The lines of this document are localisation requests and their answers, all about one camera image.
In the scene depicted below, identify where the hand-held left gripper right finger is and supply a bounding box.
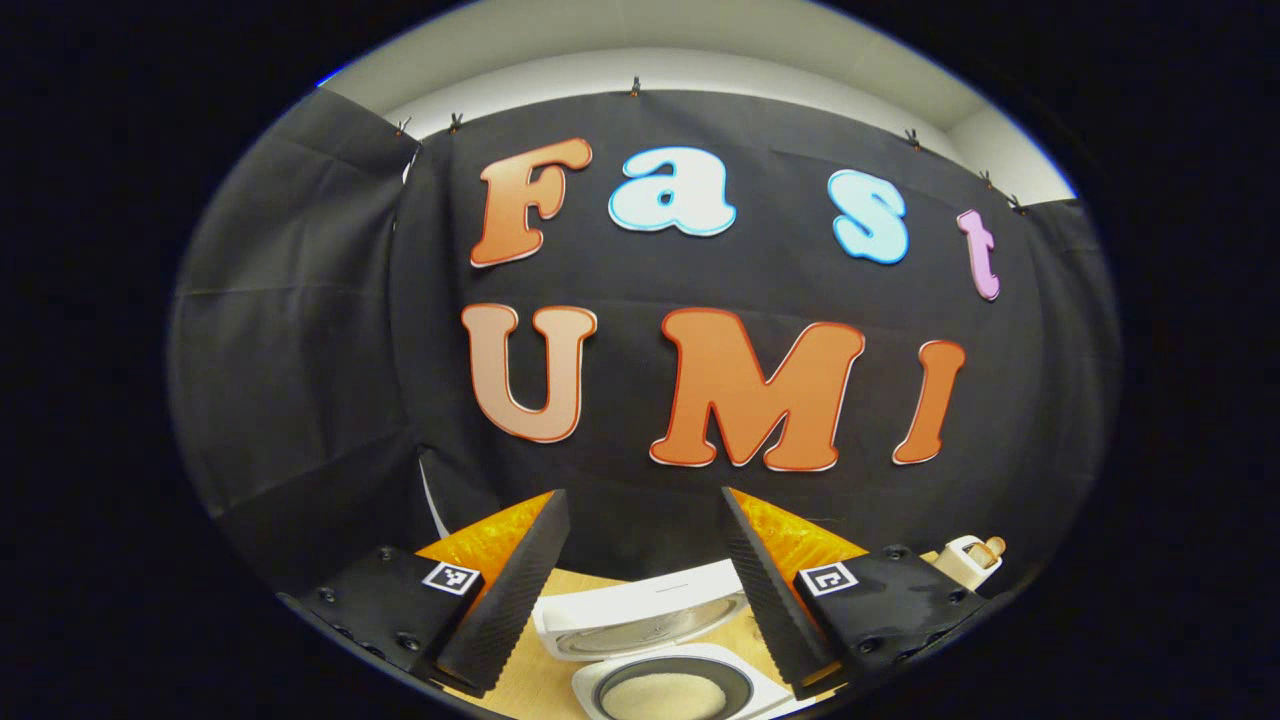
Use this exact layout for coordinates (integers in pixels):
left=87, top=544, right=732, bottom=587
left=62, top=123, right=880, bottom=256
left=720, top=486, right=991, bottom=701

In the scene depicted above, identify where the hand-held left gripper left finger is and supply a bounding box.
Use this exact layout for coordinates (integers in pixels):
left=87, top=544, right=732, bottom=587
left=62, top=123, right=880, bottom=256
left=285, top=488, right=573, bottom=698

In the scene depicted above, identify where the white rice cooker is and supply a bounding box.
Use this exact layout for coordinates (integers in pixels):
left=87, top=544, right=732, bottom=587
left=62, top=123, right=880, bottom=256
left=532, top=558, right=803, bottom=720

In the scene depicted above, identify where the white rice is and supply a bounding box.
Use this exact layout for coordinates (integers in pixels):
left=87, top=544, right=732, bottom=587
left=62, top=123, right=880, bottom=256
left=600, top=672, right=728, bottom=720

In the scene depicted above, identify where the white toaster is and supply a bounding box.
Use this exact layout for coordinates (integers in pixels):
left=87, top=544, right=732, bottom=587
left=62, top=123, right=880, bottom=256
left=935, top=535, right=1006, bottom=591

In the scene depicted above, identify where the black backdrop cloth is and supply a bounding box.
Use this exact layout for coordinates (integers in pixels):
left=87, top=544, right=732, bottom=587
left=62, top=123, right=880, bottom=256
left=168, top=85, right=1121, bottom=601

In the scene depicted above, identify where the row of black clips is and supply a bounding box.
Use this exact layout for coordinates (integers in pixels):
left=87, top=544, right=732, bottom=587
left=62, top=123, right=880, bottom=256
left=395, top=76, right=1027, bottom=215

